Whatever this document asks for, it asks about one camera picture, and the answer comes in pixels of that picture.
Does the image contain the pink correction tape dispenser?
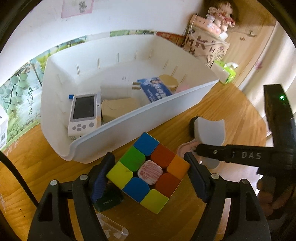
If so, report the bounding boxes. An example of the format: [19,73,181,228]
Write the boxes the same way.
[177,139,200,160]

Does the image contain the colourful rubiks cube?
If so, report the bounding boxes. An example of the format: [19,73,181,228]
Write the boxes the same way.
[106,133,190,214]

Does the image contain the clear plastic small box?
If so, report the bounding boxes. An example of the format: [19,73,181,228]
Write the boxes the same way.
[97,213,129,241]

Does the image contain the white compact digital camera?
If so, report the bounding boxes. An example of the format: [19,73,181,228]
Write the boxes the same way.
[68,91,102,140]

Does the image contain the beige wedge-shaped box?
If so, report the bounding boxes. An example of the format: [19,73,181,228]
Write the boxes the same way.
[101,98,140,123]

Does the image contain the white square charger block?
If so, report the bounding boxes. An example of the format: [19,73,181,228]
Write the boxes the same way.
[100,83,150,106]

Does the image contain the clear box with blue label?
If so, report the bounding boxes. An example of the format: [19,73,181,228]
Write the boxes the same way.
[137,77,172,102]

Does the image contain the dark green perfume bottle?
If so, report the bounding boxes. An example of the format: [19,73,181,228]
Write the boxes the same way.
[94,183,124,212]

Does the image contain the person's right hand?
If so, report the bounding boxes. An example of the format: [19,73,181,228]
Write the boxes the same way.
[257,176,295,217]

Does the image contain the green tissue pack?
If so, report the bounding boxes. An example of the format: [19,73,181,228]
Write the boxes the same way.
[211,60,238,84]

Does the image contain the white plastic storage bin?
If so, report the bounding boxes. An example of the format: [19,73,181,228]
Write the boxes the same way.
[41,35,218,164]

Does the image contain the beige printed fabric bag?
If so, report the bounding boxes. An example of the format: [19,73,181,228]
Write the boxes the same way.
[181,24,230,68]

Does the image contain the brown cartoon cardboard sheet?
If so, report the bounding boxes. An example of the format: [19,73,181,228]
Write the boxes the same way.
[156,32,185,47]

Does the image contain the brown-haired rag doll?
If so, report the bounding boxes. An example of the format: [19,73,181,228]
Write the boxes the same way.
[208,0,238,33]

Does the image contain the pink rounded case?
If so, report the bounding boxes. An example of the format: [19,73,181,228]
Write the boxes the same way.
[190,15,221,36]

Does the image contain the black cable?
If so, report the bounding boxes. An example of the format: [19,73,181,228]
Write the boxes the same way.
[0,150,40,208]

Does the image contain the pink square wall sticker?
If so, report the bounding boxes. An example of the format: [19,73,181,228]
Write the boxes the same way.
[61,0,94,19]

